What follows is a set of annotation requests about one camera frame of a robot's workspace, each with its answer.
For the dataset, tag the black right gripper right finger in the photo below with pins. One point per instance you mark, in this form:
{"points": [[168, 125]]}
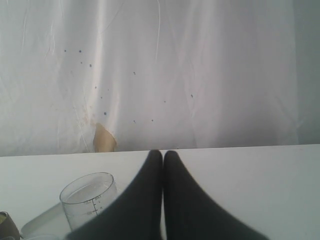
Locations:
{"points": [[190, 213]]}

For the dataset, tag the clear plastic shaker cup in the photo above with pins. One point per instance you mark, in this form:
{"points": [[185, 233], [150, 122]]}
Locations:
{"points": [[86, 197]]}

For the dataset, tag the white plastic backdrop sheet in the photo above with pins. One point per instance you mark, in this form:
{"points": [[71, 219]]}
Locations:
{"points": [[155, 74]]}

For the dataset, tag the white rectangular tray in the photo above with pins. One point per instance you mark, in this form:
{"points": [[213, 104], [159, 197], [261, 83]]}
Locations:
{"points": [[51, 222]]}

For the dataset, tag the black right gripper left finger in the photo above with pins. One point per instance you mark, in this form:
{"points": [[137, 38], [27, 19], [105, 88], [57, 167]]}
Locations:
{"points": [[136, 213]]}

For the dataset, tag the brown wooden cup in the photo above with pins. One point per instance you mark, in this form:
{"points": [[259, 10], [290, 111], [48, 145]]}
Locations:
{"points": [[8, 229]]}

